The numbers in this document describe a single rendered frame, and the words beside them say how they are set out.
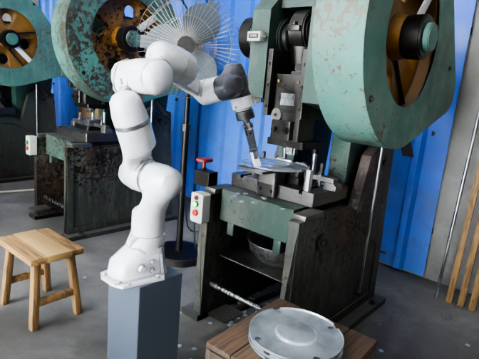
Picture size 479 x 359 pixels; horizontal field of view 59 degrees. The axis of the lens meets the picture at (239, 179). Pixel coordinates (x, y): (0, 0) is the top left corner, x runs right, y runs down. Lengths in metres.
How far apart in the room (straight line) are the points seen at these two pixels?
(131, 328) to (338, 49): 1.12
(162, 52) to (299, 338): 0.96
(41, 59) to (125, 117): 3.28
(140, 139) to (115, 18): 1.69
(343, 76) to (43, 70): 3.53
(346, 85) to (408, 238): 1.74
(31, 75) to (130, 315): 3.30
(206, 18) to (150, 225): 1.40
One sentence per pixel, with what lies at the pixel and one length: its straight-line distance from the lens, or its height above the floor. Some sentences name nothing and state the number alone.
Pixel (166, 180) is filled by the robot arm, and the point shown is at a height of 0.80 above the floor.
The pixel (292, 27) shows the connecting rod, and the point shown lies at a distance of 1.88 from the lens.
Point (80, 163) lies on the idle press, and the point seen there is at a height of 0.51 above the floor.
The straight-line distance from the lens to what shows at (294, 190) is 1.80.
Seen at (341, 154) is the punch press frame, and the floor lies 0.84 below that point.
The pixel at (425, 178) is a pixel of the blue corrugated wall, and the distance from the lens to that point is 2.90.
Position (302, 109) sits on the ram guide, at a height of 1.03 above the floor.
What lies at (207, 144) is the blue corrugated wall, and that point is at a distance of 3.91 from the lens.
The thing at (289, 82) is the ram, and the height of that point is 1.13.
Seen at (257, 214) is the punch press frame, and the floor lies 0.58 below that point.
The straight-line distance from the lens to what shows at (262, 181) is 1.85.
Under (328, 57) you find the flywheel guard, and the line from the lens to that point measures 1.43.
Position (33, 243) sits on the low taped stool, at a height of 0.33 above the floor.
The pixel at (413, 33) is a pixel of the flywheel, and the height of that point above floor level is 1.33.
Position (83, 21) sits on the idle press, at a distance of 2.75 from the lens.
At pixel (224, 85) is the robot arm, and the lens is 1.59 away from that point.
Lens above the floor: 1.10
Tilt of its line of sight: 12 degrees down
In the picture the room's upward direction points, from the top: 5 degrees clockwise
